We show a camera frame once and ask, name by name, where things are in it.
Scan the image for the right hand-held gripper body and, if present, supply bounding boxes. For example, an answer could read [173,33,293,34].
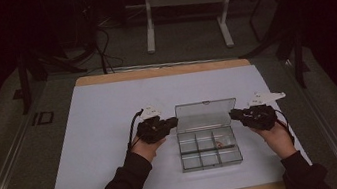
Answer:
[238,87,293,135]

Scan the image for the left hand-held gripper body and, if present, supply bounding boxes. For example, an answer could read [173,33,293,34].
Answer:
[132,101,173,147]

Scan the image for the clear plastic compartment box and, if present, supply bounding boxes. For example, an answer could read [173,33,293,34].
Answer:
[171,96,247,174]

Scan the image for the rose gold chain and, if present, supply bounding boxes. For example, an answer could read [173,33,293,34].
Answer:
[214,137,229,149]

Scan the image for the person's left hand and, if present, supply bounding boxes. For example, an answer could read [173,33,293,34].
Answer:
[127,131,170,166]

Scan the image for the person's right hand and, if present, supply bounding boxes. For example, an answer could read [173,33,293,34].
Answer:
[251,118,299,164]

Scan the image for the white table sheet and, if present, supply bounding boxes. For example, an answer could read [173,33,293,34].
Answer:
[30,52,315,189]

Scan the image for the black metal stand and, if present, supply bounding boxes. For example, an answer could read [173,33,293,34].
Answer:
[13,42,93,116]
[231,0,313,98]

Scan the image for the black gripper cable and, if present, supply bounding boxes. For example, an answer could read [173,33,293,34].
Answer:
[121,108,150,151]
[273,107,297,147]

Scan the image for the black floor cables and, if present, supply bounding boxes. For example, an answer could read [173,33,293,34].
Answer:
[91,23,128,77]

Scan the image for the black floor bracket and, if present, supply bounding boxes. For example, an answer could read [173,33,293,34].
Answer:
[30,109,56,127]

